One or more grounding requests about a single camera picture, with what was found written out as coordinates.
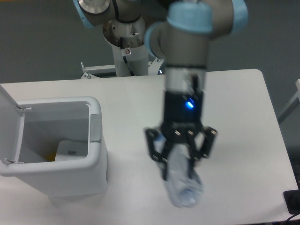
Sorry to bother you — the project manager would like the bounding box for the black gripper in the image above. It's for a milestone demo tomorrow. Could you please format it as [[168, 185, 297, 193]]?
[[144, 91, 217, 180]]

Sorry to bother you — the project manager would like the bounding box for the clear plastic water bottle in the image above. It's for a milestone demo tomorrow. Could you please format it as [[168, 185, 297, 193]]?
[[164, 144, 203, 208]]

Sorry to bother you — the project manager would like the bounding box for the white paper carton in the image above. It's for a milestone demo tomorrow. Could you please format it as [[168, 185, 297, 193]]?
[[55, 140, 88, 162]]

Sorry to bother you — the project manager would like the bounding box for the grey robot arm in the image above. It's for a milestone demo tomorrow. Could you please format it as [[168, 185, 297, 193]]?
[[143, 0, 248, 180]]

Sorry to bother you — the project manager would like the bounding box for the white trash can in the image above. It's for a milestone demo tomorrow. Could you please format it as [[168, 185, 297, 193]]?
[[0, 97, 108, 198]]

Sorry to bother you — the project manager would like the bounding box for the yellow trash in bin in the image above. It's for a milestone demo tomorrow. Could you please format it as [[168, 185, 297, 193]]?
[[45, 152, 56, 162]]

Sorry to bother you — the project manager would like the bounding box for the white metal stand right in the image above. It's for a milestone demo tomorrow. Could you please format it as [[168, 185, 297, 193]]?
[[277, 79, 300, 124]]

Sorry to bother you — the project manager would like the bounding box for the black device at table edge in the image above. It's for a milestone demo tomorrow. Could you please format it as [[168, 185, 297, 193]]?
[[283, 189, 300, 214]]

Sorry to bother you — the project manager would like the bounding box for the white metal base frame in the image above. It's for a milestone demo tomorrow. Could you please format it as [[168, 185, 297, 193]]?
[[81, 58, 164, 79]]

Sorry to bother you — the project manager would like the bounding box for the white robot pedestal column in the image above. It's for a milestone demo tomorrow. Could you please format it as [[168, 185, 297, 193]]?
[[112, 45, 149, 76]]

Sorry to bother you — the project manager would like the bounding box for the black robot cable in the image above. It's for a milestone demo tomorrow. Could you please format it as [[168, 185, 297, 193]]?
[[120, 37, 136, 76]]

